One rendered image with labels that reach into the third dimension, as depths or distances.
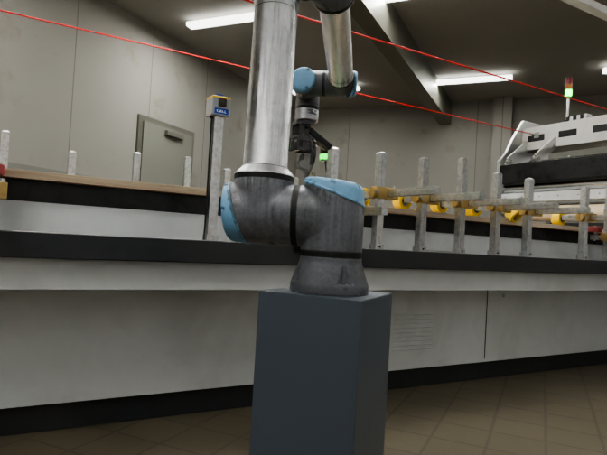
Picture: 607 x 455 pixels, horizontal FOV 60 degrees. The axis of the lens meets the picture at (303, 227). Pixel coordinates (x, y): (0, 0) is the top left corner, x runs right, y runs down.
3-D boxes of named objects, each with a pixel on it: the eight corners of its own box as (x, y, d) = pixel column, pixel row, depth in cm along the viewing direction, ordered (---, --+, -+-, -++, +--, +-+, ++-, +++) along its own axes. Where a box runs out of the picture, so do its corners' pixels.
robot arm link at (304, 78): (322, 65, 184) (325, 77, 196) (289, 64, 186) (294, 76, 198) (321, 91, 184) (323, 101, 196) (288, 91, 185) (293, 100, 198)
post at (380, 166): (381, 262, 229) (387, 152, 230) (374, 262, 227) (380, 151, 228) (376, 261, 232) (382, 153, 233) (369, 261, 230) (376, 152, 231)
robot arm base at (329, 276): (378, 292, 133) (379, 253, 133) (352, 298, 115) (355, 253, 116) (308, 285, 141) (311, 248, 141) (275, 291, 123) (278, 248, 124)
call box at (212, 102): (229, 119, 191) (231, 97, 191) (211, 116, 188) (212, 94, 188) (222, 122, 197) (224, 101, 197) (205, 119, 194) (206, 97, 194)
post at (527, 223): (529, 268, 279) (534, 178, 280) (526, 268, 277) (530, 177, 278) (524, 267, 282) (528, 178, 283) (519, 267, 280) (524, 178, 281)
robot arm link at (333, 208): (361, 253, 120) (366, 176, 120) (287, 248, 122) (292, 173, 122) (362, 252, 135) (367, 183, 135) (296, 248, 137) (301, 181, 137)
